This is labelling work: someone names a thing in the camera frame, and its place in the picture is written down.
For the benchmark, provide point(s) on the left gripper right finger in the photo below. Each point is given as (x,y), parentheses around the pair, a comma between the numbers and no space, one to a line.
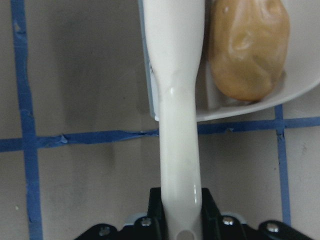
(210,213)

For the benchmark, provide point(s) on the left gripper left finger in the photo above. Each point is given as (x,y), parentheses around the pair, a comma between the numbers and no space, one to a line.
(155,208)

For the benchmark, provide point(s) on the beige plastic dustpan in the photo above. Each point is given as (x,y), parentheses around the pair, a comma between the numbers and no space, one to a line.
(300,72)

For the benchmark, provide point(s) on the round golden bread roll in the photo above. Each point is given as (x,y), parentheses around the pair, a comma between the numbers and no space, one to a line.
(248,43)

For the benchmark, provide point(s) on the beige hand brush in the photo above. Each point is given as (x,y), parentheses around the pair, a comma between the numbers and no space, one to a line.
(174,33)

